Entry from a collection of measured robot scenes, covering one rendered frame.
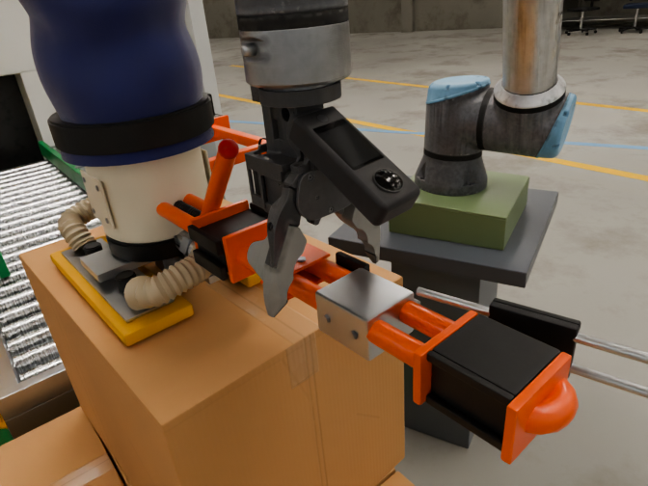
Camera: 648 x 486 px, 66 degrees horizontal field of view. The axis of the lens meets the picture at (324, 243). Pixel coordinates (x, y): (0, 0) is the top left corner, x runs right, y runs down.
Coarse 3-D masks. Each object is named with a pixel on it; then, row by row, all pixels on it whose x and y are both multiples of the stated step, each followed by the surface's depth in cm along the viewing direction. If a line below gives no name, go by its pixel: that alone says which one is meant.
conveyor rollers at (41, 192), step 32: (0, 192) 256; (32, 192) 250; (64, 192) 244; (0, 224) 214; (32, 224) 213; (96, 224) 211; (0, 288) 164; (0, 320) 149; (32, 320) 147; (32, 352) 133
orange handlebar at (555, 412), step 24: (240, 144) 103; (168, 216) 69; (192, 216) 67; (312, 264) 52; (336, 264) 52; (288, 288) 51; (312, 288) 49; (408, 312) 44; (432, 312) 44; (384, 336) 42; (408, 336) 41; (432, 336) 43; (408, 360) 40; (552, 408) 33; (576, 408) 34; (528, 432) 33; (552, 432) 33
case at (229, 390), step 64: (64, 320) 80; (192, 320) 71; (256, 320) 69; (128, 384) 60; (192, 384) 59; (256, 384) 62; (320, 384) 70; (384, 384) 82; (128, 448) 79; (192, 448) 58; (256, 448) 65; (320, 448) 75; (384, 448) 88
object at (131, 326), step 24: (96, 240) 90; (72, 264) 82; (96, 288) 75; (120, 288) 72; (120, 312) 68; (144, 312) 68; (168, 312) 68; (192, 312) 70; (120, 336) 66; (144, 336) 66
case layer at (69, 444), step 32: (64, 416) 112; (0, 448) 105; (32, 448) 104; (64, 448) 103; (96, 448) 103; (0, 480) 98; (32, 480) 97; (64, 480) 96; (96, 480) 96; (128, 480) 95; (384, 480) 92
